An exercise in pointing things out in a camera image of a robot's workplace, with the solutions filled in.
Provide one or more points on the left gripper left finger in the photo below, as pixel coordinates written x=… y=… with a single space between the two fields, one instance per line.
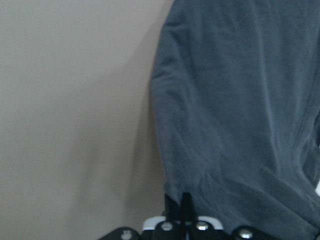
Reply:
x=172 y=211

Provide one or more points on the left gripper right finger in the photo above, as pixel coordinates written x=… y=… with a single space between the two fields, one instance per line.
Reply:
x=187 y=210

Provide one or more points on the black printed t-shirt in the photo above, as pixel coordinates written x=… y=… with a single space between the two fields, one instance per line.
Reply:
x=236 y=96

